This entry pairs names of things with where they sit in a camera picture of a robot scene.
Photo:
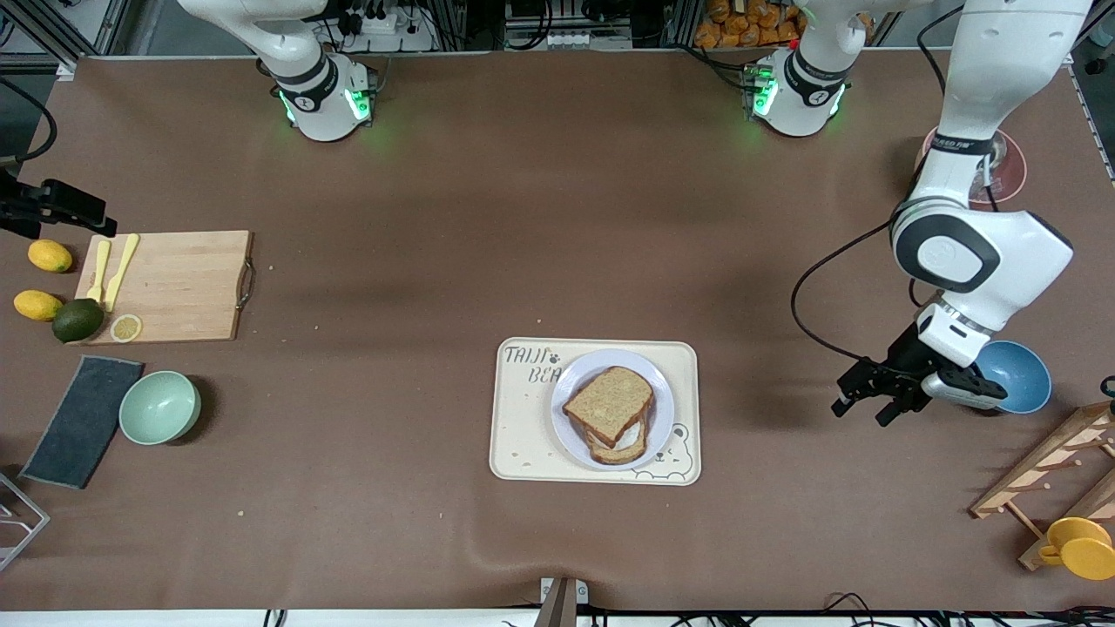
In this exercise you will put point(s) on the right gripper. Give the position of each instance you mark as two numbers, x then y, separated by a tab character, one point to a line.
26	208

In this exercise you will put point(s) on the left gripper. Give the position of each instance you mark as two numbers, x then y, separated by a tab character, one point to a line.
903	358

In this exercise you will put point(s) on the toy fried egg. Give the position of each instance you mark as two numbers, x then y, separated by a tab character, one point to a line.
629	434

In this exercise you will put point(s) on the brown bread slice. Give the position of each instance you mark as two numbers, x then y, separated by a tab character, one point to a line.
610	401

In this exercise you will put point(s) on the crusty bread slice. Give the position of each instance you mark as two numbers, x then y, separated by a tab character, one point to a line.
614	456

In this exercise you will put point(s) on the lavender round plate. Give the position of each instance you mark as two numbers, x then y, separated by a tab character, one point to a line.
571	435

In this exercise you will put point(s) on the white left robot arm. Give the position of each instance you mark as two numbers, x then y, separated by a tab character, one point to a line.
993	252

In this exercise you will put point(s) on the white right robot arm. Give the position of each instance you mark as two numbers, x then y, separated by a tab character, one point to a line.
322	96

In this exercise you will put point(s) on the yellow plastic fork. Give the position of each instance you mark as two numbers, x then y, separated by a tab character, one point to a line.
101	261

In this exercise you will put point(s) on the yellow lemon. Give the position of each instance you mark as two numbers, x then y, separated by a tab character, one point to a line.
50	256
37	306

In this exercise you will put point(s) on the yellow plastic knife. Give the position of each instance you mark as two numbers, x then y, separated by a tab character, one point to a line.
122	270

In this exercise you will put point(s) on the dark green avocado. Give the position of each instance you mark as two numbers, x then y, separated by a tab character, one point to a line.
77	320

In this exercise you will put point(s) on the lemon slice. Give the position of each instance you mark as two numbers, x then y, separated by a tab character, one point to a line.
126	328

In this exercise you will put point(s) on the wooden cutting board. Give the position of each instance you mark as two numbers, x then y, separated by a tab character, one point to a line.
183	287

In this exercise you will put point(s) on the blue bowl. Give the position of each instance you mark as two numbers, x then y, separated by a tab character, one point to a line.
1026	374

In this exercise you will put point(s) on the wooden peg rack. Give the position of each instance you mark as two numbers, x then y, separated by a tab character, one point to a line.
1037	470

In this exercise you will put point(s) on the mint green bowl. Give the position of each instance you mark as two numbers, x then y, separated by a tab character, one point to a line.
158	407

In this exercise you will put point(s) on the dark grey cloth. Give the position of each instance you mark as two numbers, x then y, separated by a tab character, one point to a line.
83	422

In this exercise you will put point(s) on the pink bowl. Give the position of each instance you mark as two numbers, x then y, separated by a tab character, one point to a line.
1012	178

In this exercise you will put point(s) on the yellow cup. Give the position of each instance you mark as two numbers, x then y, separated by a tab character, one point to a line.
1084	553

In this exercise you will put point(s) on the brown table cover sheet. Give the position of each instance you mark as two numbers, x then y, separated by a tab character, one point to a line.
348	218

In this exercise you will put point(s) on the white power strip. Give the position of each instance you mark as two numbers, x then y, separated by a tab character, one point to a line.
383	30

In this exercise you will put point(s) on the cream bear print tray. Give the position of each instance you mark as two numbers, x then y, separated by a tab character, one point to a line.
523	418

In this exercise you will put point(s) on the orange snack packets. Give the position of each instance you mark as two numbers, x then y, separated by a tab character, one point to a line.
740	26

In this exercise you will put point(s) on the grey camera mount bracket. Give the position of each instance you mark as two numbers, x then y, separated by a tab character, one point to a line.
559	601

